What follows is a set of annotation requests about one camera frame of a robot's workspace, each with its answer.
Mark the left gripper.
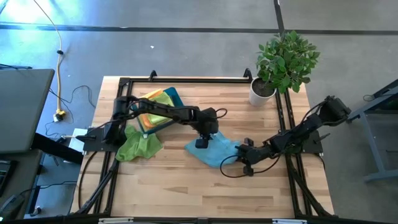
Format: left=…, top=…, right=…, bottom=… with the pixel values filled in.
left=195, top=107, right=220, bottom=150

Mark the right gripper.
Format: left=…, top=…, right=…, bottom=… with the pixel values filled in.
left=238, top=138, right=267, bottom=177

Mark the blue microfiber towel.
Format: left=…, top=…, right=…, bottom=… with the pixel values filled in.
left=184, top=130, right=242, bottom=169

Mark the teal plastic bin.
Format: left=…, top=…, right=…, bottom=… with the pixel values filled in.
left=131, top=86, right=185, bottom=135

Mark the lime green microfiber towel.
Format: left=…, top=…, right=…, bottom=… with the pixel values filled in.
left=146, top=91, right=175, bottom=126

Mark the orange microfiber towel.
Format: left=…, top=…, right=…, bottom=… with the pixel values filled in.
left=136, top=89, right=164, bottom=130

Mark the grass green microfiber towel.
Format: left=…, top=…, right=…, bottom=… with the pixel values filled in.
left=115, top=124, right=164, bottom=162

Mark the white ribbed plant pot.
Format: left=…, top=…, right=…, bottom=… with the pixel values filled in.
left=249, top=77, right=277, bottom=107

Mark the green leafy plant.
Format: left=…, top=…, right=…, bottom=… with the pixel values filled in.
left=255, top=29, right=321, bottom=95

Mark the grey metal stand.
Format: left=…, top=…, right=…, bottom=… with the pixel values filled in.
left=346, top=79, right=398, bottom=183

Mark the white power box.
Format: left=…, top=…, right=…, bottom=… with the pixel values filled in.
left=67, top=128, right=88, bottom=153

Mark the black angled beam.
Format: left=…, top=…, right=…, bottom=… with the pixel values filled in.
left=30, top=133, right=85, bottom=165

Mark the yellow plug power strip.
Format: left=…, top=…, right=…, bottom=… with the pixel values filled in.
left=52, top=108, right=67, bottom=123

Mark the grey desk with keyboard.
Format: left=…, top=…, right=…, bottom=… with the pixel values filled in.
left=0, top=149, right=44, bottom=220

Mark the dark grey desk top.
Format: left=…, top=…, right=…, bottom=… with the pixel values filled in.
left=0, top=68, right=56, bottom=155

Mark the black keyboard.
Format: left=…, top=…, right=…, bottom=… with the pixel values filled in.
left=0, top=159, right=18, bottom=197

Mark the black computer mouse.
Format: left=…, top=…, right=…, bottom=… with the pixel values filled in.
left=0, top=194, right=26, bottom=220

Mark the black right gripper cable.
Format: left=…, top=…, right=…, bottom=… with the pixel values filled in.
left=220, top=154, right=282, bottom=179

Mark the black aluminium table frame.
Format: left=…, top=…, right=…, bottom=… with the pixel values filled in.
left=70, top=67, right=336, bottom=224

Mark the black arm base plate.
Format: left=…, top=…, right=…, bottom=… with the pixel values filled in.
left=279, top=129, right=324, bottom=155
left=82, top=126, right=121, bottom=153

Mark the silver frame bracket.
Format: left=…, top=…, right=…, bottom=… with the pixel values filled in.
left=98, top=217, right=134, bottom=224
left=272, top=218, right=308, bottom=224

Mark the black cable at stand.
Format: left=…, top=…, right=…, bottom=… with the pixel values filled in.
left=343, top=93, right=398, bottom=129

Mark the thin black floor cable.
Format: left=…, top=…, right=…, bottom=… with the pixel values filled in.
left=45, top=85, right=96, bottom=139

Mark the yellow floor cable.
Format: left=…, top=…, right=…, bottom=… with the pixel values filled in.
left=32, top=0, right=65, bottom=113

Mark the straight black floor cable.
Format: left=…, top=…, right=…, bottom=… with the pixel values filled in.
left=0, top=63, right=33, bottom=70

